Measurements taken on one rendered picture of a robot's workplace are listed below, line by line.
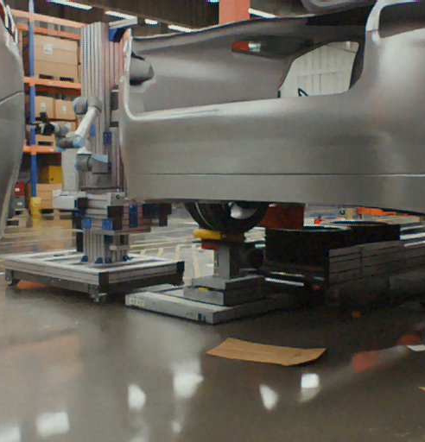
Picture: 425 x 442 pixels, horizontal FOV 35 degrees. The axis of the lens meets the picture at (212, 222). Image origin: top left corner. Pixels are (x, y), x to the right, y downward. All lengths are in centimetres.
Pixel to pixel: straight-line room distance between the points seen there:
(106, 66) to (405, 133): 307
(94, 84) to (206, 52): 132
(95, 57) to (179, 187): 218
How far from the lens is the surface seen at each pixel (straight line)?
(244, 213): 445
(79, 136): 467
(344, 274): 474
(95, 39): 521
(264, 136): 276
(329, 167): 263
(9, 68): 143
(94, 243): 517
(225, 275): 439
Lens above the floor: 91
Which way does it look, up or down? 4 degrees down
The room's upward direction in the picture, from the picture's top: straight up
